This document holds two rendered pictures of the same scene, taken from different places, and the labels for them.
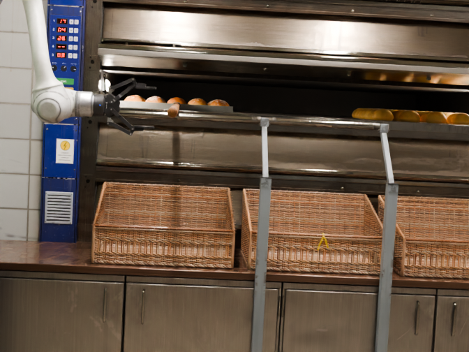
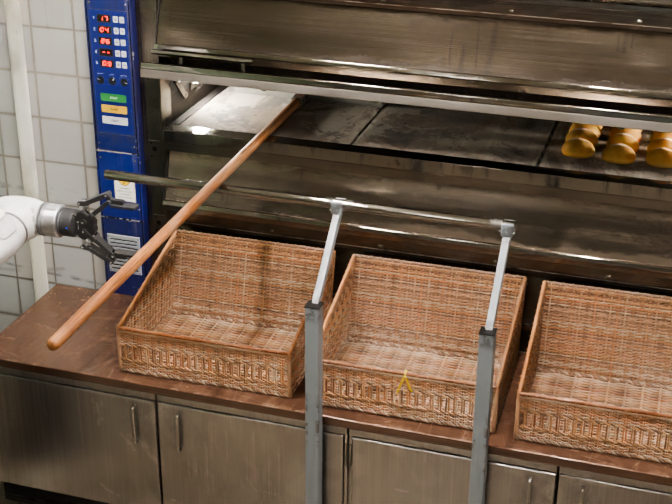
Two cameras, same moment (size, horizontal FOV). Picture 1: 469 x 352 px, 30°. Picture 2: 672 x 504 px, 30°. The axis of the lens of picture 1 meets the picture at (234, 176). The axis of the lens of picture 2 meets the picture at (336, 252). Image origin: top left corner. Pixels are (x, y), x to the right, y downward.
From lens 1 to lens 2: 1.84 m
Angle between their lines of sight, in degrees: 28
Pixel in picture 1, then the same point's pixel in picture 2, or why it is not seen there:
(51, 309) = (76, 419)
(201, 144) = (299, 188)
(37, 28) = not seen: outside the picture
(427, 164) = (622, 242)
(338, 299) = (422, 458)
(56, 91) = not seen: outside the picture
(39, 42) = not seen: outside the picture
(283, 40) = (406, 52)
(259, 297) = (311, 448)
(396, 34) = (581, 48)
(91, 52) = (148, 58)
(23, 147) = (78, 175)
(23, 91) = (69, 104)
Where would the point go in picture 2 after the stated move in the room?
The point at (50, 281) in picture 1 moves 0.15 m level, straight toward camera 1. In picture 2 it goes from (71, 389) to (54, 415)
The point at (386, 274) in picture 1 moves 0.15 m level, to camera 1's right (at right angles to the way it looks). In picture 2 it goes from (477, 446) to (532, 457)
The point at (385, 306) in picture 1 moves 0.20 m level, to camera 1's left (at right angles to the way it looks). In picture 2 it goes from (477, 483) to (407, 469)
